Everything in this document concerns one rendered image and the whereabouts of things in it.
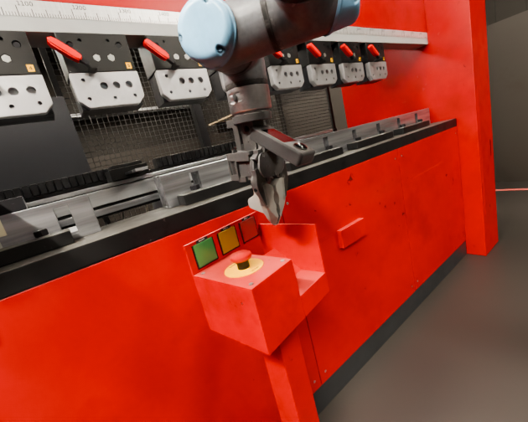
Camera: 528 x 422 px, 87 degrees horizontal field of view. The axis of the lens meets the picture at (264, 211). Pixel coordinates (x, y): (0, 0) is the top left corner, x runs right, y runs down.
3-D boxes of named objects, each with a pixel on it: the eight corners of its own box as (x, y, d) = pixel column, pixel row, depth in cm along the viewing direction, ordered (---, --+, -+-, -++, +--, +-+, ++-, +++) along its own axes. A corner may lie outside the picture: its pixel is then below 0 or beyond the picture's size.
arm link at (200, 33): (248, -37, 30) (271, 2, 40) (162, 3, 33) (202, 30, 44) (266, 43, 32) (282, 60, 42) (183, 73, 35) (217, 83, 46)
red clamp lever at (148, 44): (147, 35, 68) (182, 62, 74) (142, 43, 72) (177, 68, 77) (143, 41, 68) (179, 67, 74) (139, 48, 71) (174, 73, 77)
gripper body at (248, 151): (256, 175, 60) (245, 116, 56) (289, 174, 54) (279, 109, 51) (230, 184, 54) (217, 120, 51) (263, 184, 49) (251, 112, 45)
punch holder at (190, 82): (165, 100, 75) (145, 34, 72) (156, 108, 82) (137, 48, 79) (213, 95, 84) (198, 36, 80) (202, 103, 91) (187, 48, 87)
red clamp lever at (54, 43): (49, 32, 57) (100, 64, 63) (49, 41, 61) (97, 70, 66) (44, 39, 57) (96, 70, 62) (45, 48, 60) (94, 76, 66)
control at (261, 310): (269, 356, 44) (240, 252, 40) (209, 329, 55) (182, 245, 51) (329, 290, 58) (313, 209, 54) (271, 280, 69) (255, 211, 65)
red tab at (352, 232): (344, 249, 104) (340, 231, 102) (339, 248, 105) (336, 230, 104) (366, 234, 112) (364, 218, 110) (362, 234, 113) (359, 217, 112)
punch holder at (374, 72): (371, 79, 131) (365, 41, 127) (355, 85, 138) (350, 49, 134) (388, 78, 139) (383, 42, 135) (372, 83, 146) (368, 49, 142)
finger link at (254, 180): (270, 201, 54) (262, 156, 52) (277, 201, 53) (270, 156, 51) (254, 208, 51) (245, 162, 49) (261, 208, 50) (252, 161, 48)
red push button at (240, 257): (245, 277, 48) (239, 258, 47) (229, 274, 50) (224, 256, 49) (260, 266, 50) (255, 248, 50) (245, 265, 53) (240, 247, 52)
